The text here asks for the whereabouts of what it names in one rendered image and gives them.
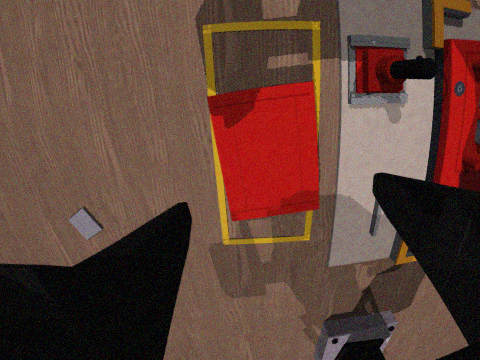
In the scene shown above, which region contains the yellow rectangular outline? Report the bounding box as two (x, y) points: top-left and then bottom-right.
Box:
(203, 20), (321, 244)

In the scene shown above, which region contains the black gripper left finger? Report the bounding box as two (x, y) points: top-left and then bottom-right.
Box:
(0, 203), (192, 360)

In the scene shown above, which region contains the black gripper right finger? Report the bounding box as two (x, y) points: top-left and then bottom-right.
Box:
(373, 173), (480, 345)

